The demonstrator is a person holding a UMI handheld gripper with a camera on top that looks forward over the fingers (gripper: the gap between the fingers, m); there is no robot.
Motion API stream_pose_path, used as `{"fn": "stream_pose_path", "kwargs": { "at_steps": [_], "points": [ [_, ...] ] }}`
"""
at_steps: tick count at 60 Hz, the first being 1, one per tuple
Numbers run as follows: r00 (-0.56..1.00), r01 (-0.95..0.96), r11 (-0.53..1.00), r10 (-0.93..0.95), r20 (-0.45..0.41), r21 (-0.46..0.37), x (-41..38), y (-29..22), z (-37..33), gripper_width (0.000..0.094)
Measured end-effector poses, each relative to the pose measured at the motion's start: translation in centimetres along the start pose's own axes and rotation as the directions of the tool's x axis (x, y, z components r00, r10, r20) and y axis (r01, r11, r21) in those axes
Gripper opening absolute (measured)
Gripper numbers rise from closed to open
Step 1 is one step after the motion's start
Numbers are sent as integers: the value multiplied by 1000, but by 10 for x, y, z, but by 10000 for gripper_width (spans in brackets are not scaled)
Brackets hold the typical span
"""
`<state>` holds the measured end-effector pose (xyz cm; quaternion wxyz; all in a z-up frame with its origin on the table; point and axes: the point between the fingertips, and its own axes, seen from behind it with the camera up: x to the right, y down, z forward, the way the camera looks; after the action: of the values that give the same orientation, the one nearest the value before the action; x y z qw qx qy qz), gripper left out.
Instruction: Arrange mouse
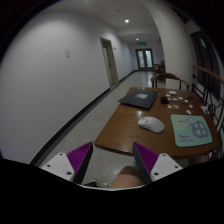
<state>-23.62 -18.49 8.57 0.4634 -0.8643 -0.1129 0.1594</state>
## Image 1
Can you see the glass exit double door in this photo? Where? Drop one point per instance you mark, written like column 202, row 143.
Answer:
column 144, row 59

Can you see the white computer mouse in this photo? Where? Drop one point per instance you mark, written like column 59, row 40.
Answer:
column 152, row 124

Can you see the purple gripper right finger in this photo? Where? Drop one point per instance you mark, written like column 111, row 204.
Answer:
column 153, row 166

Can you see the white card on table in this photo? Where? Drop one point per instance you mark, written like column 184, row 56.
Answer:
column 172, row 92

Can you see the wooden chair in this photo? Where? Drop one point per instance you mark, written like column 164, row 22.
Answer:
column 169, row 76

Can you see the green exit sign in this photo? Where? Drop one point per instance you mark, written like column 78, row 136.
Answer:
column 141, row 43

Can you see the green mouse pad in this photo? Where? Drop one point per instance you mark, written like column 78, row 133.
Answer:
column 190, row 131

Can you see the person's bare knee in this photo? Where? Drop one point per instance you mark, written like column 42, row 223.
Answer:
column 127, row 178

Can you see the wooden stair handrail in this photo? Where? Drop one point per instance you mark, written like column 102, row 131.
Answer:
column 209, row 73

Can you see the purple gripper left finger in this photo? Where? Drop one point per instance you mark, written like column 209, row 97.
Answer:
column 71, row 166

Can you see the wooden side door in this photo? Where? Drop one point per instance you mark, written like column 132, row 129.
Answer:
column 109, row 61

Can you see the small black object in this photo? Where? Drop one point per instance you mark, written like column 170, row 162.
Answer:
column 164, row 100

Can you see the black laptop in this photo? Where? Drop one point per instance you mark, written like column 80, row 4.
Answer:
column 140, row 98

